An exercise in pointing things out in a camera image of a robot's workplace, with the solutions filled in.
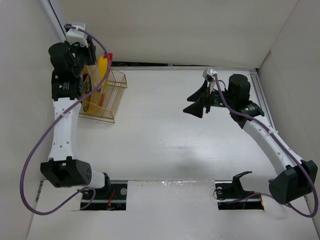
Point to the aluminium rail right edge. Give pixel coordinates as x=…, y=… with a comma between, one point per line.
x=266, y=115

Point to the yellow spaghetti bag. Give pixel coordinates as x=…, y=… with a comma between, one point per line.
x=98, y=96

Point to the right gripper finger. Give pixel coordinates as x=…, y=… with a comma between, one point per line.
x=196, y=108
x=195, y=96

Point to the yellow wire mesh basket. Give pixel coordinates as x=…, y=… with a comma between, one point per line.
x=113, y=89

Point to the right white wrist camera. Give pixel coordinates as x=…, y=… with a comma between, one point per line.
x=210, y=75

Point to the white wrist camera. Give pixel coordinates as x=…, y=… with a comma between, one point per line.
x=210, y=75
x=75, y=36

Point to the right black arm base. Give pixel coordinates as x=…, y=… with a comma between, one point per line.
x=230, y=195

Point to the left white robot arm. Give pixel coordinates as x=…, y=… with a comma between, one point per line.
x=64, y=169

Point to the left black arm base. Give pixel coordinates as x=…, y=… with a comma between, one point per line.
x=111, y=198

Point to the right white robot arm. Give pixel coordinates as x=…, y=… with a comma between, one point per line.
x=295, y=176

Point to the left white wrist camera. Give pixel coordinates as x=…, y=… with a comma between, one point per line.
x=75, y=36

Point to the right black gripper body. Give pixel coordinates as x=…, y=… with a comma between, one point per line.
x=207, y=100

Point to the blue patterned spaghetti bag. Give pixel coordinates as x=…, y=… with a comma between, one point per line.
x=94, y=72

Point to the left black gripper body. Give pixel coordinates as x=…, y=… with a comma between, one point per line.
x=88, y=53

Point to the navy label spaghetti bag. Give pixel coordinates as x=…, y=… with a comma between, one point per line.
x=87, y=88

